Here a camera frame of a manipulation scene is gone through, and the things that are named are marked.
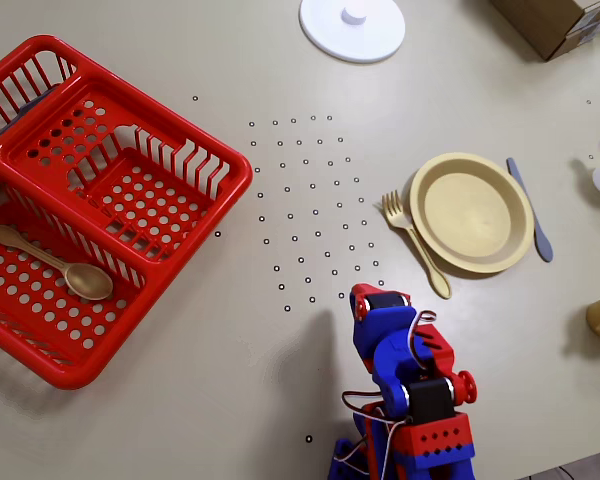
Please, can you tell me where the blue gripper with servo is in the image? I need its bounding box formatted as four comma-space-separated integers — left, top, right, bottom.
348, 282, 420, 362

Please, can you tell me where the gold plastic fork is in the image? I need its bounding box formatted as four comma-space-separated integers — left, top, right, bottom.
381, 189, 453, 300

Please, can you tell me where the gold plastic plate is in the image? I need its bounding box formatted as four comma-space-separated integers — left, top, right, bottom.
408, 152, 536, 275

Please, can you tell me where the red plastic dish basket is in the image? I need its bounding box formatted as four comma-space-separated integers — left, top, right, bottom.
0, 33, 255, 391

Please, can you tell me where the grey plastic knife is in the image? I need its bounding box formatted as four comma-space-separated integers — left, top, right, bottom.
505, 157, 555, 263

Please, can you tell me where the white round disc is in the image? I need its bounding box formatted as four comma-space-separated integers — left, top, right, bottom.
298, 0, 407, 64

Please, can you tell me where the tan wooden spoon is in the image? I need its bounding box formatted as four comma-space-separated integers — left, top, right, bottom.
0, 224, 115, 301

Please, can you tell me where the brown cardboard box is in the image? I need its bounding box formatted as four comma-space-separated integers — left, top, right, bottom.
488, 0, 600, 62

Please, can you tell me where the grey utensil lying in basket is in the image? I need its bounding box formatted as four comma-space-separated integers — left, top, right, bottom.
0, 84, 59, 151

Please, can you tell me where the red white servo cable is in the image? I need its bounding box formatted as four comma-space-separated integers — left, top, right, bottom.
340, 309, 437, 466

